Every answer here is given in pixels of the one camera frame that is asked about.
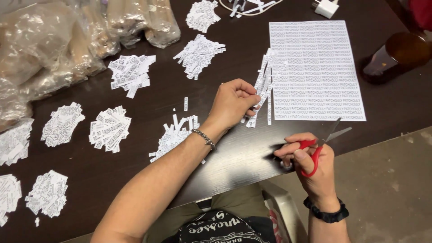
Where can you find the small paper scrap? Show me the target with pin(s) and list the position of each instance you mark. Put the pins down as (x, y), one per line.
(36, 221)

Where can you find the brown glass bottle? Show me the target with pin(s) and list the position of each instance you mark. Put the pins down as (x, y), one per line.
(395, 57)

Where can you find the bundle of printed paper strips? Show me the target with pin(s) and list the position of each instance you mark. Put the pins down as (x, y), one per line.
(265, 77)

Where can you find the pile of cut paper labels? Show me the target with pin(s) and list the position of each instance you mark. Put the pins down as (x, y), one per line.
(47, 194)
(8, 197)
(109, 129)
(131, 74)
(62, 124)
(173, 136)
(15, 141)
(199, 55)
(201, 15)

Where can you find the person's left hand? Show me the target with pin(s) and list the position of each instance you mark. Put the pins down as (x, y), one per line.
(229, 104)

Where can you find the person's left fingers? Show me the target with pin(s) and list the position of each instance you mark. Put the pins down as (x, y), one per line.
(248, 98)

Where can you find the red object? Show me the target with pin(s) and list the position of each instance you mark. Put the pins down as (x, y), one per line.
(422, 13)

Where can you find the printed white paper sheet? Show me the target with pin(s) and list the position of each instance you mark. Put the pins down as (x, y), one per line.
(317, 67)

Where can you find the large clear bag of sticks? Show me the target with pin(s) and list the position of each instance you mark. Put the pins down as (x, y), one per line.
(37, 54)

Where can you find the single cut paper label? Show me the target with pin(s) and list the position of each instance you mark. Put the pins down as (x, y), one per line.
(185, 104)

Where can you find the person's right hand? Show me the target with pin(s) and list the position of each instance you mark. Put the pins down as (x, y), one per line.
(320, 175)

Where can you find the black scrunchie wristband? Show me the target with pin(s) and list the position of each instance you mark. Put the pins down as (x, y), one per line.
(327, 213)

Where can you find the person's black printed shirt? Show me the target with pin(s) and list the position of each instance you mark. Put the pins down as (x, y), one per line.
(222, 229)

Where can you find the loose white paper strips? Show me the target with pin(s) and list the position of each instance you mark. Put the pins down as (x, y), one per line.
(238, 6)

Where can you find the white charger plug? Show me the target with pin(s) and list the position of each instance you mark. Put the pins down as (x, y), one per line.
(325, 7)

